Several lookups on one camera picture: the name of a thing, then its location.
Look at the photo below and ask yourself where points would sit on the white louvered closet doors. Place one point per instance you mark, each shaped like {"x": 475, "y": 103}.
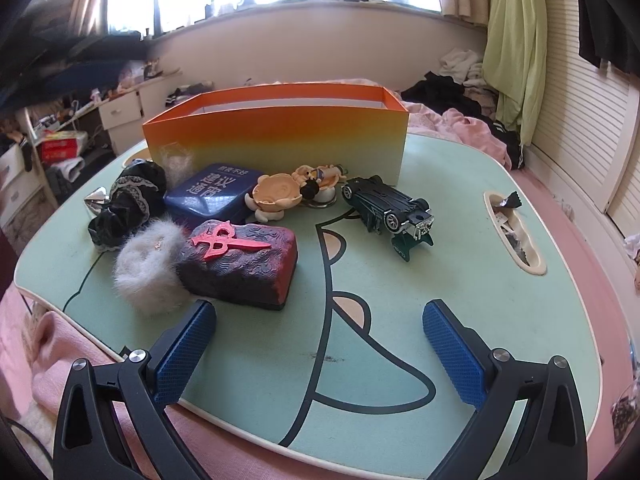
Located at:
{"x": 585, "y": 135}

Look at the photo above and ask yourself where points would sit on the peach cartoon figurine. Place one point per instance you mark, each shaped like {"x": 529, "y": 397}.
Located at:
{"x": 275, "y": 192}

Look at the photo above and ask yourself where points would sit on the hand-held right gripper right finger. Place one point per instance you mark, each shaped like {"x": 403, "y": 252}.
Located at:
{"x": 452, "y": 355}

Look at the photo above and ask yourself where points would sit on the pink floral blanket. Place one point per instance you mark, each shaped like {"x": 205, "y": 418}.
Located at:
{"x": 470, "y": 130}

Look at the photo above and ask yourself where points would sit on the dark green toy car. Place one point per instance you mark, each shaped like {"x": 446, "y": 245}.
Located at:
{"x": 385, "y": 205}

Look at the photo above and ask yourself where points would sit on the blue metal tin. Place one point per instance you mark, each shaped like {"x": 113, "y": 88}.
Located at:
{"x": 210, "y": 192}

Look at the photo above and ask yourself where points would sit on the red and white box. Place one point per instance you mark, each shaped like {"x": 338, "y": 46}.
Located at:
{"x": 60, "y": 146}

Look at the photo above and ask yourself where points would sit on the dark candy wrapper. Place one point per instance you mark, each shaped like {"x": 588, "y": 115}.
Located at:
{"x": 510, "y": 201}

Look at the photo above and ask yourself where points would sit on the black clothes pile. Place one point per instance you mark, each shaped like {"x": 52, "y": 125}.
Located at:
{"x": 440, "y": 92}

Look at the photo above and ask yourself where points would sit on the black hanging garment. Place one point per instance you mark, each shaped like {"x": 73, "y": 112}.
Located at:
{"x": 610, "y": 10}

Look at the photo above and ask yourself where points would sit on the mint green cartoon desktop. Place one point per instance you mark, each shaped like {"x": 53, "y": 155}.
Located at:
{"x": 450, "y": 270}

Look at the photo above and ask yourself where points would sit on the white clothes pile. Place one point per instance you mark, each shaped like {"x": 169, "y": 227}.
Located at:
{"x": 462, "y": 67}

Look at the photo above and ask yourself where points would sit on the grey furry scrunchie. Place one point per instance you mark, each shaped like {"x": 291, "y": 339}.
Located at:
{"x": 145, "y": 270}

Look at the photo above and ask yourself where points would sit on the orange cardboard box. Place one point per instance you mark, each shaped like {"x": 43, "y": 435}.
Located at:
{"x": 280, "y": 130}

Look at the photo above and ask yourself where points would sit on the pink fleece cloth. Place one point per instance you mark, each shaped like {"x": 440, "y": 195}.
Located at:
{"x": 50, "y": 355}

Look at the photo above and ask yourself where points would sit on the crumpled wrapper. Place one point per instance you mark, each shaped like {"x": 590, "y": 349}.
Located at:
{"x": 517, "y": 245}

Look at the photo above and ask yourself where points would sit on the silver foil wrapper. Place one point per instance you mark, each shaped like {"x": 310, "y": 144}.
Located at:
{"x": 96, "y": 199}

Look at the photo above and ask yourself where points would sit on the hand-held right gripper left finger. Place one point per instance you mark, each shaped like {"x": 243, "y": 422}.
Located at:
{"x": 185, "y": 355}

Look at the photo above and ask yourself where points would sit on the black lace scrunchie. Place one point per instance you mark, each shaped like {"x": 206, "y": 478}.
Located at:
{"x": 125, "y": 200}

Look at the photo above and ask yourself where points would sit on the white drawer cabinet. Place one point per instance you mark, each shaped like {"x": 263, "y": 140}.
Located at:
{"x": 120, "y": 110}

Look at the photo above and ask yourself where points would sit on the striped clothes heap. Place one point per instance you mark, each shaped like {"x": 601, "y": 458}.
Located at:
{"x": 187, "y": 92}

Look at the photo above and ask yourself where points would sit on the green hanging garment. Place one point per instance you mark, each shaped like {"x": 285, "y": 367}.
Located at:
{"x": 515, "y": 50}

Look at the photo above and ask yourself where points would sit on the dark red carved block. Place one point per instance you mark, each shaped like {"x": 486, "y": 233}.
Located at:
{"x": 240, "y": 265}

